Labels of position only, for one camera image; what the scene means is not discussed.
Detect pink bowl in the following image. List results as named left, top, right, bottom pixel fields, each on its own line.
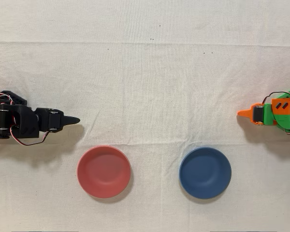
left=76, top=145, right=132, bottom=199

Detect blue bowl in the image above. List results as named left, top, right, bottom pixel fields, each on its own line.
left=178, top=146, right=232, bottom=200

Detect white tablecloth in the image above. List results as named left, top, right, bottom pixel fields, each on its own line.
left=0, top=0, right=290, bottom=232

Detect black gripper servo cable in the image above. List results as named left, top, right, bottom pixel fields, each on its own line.
left=10, top=116, right=50, bottom=146

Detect orange arm servo cable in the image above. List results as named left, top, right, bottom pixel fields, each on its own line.
left=262, top=91, right=290, bottom=107

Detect black arm servo cable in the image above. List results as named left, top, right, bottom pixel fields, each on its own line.
left=0, top=91, right=15, bottom=105

